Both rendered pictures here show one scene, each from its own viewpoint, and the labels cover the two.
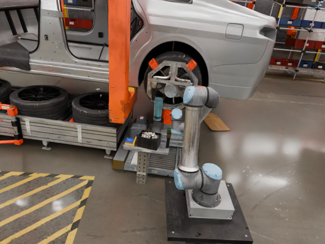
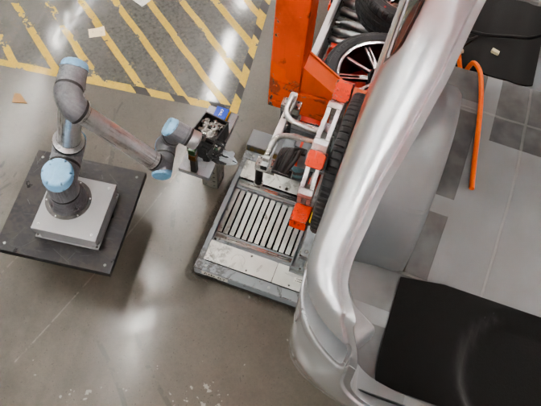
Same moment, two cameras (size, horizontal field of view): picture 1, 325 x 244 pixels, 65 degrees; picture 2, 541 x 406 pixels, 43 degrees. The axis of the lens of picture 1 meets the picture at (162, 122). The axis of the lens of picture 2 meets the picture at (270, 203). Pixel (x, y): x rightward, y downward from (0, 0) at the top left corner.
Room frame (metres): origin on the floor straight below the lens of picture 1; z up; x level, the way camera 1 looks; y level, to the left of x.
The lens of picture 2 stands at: (2.78, -1.77, 3.46)
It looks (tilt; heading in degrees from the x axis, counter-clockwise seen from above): 61 degrees down; 100
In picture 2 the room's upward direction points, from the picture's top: 6 degrees clockwise
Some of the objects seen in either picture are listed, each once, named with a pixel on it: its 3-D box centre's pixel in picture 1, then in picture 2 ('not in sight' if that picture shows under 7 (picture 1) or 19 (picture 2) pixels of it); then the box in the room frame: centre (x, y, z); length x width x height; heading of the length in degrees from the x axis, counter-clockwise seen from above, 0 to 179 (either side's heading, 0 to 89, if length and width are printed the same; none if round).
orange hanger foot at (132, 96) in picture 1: (126, 93); (352, 97); (2.73, 0.44, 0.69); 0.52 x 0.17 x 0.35; 176
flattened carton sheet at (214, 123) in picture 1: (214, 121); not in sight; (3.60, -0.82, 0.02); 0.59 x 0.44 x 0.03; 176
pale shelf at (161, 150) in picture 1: (146, 145); (208, 142); (2.07, 0.13, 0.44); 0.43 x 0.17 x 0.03; 86
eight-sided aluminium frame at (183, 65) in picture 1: (171, 86); (320, 158); (2.68, -0.06, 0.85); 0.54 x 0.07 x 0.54; 86
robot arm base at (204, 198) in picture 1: (207, 191); (66, 194); (1.50, -0.39, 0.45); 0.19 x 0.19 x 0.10
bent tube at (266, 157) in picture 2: (182, 74); (291, 144); (2.55, -0.16, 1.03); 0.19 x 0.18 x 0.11; 176
